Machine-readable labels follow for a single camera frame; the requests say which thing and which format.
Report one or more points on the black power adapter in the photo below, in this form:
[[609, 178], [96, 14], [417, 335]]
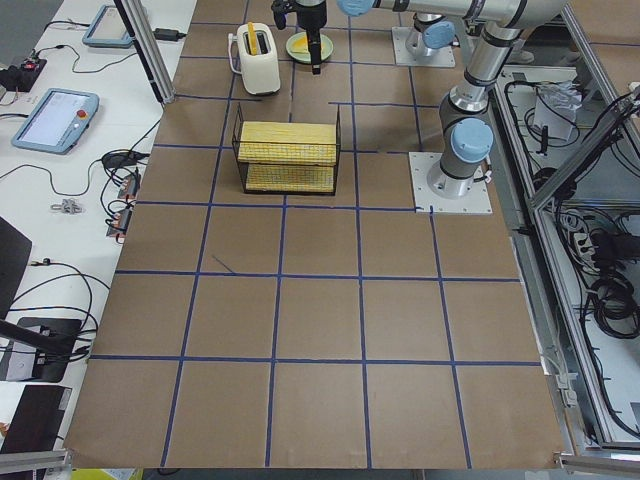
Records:
[[165, 34]]

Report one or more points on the aluminium frame post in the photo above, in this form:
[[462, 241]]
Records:
[[139, 29]]

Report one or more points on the black monitor stand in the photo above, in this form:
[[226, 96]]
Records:
[[39, 348]]

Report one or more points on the light green plate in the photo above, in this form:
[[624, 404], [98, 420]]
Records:
[[327, 50]]

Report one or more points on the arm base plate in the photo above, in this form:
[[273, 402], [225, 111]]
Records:
[[435, 192], [430, 48]]

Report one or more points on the white toaster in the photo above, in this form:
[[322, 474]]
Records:
[[260, 74]]

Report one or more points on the bread slice in toaster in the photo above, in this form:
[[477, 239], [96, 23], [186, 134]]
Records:
[[252, 39]]

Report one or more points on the triangular bread on plate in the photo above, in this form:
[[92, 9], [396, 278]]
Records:
[[299, 43]]

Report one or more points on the far blue teach pendant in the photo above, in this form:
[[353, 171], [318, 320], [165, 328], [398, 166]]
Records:
[[107, 30]]

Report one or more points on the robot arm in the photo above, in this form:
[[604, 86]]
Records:
[[468, 139], [462, 40]]

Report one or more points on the white paper bag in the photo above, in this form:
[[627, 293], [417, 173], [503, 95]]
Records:
[[556, 109]]

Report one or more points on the near blue teach pendant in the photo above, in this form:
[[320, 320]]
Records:
[[57, 122]]

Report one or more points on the blue teach pendant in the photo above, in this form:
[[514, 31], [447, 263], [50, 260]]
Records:
[[57, 122], [107, 30]]

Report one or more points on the aluminium side frame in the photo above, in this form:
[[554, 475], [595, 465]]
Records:
[[578, 238]]

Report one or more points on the wooden shelf board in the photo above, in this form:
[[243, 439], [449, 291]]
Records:
[[287, 145]]

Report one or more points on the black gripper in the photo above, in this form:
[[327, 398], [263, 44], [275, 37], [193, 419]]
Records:
[[311, 19]]

